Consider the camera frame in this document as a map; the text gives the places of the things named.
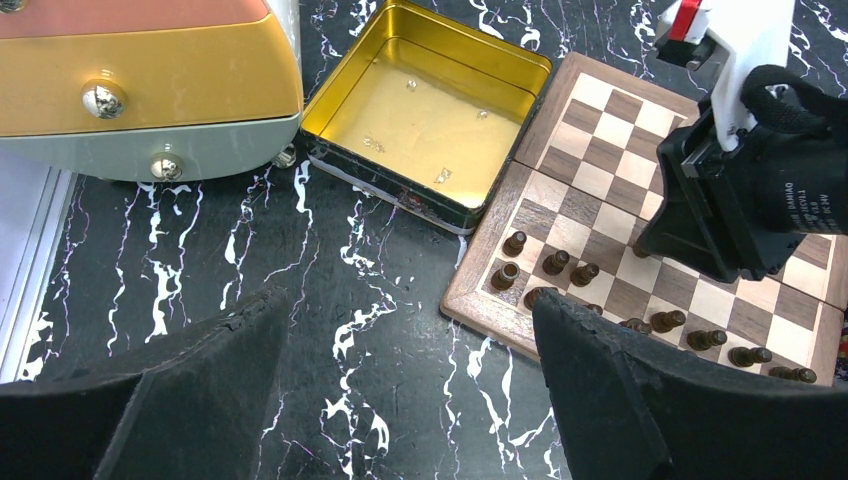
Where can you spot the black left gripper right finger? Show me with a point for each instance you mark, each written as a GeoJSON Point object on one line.
{"type": "Point", "coordinates": [630, 407]}

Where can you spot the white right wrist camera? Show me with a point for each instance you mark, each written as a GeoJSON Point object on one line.
{"type": "Point", "coordinates": [737, 36]}

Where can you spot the dark chess pieces row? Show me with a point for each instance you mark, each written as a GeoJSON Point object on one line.
{"type": "Point", "coordinates": [608, 276]}

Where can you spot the cream orange round appliance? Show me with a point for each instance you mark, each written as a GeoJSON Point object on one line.
{"type": "Point", "coordinates": [150, 91]}

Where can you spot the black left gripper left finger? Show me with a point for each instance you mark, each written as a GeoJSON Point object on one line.
{"type": "Point", "coordinates": [187, 405]}

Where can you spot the empty gold tin box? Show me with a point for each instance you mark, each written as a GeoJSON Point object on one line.
{"type": "Point", "coordinates": [425, 113]}

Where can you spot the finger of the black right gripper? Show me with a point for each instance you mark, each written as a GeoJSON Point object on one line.
{"type": "Point", "coordinates": [702, 225]}

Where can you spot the wooden chess board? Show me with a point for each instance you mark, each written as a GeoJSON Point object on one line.
{"type": "Point", "coordinates": [588, 165]}

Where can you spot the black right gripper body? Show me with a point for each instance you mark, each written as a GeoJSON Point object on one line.
{"type": "Point", "coordinates": [787, 174]}

